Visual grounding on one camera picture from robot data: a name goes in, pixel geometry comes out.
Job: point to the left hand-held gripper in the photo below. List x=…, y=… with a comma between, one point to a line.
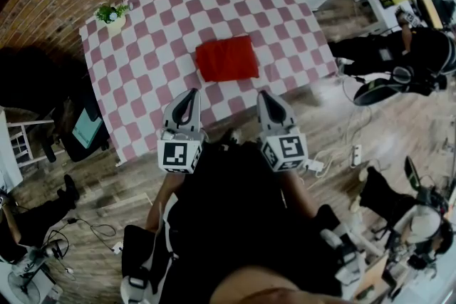
x=178, y=153

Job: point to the black office chair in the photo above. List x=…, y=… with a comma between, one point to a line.
x=35, y=82

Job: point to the person's black clothing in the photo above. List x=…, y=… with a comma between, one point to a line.
x=231, y=217

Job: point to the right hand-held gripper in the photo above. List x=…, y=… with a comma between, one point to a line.
x=285, y=149

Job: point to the cream pot blue flowers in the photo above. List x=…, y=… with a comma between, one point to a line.
x=112, y=19

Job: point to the standing fan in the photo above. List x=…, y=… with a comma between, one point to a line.
x=23, y=288

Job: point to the red sweatshirt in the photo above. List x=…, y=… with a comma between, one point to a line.
x=228, y=58

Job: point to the person's right forearm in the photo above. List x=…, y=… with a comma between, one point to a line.
x=299, y=192

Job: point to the white power strip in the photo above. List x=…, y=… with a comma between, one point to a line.
x=315, y=166
x=117, y=246
x=356, y=154

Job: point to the white side desk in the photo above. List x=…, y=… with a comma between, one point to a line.
x=14, y=149

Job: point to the person's left forearm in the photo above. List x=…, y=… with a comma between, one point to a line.
x=165, y=199

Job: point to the teal flat box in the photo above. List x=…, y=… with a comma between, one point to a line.
x=86, y=128

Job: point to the pink white checkered tablecloth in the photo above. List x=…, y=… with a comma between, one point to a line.
x=149, y=74

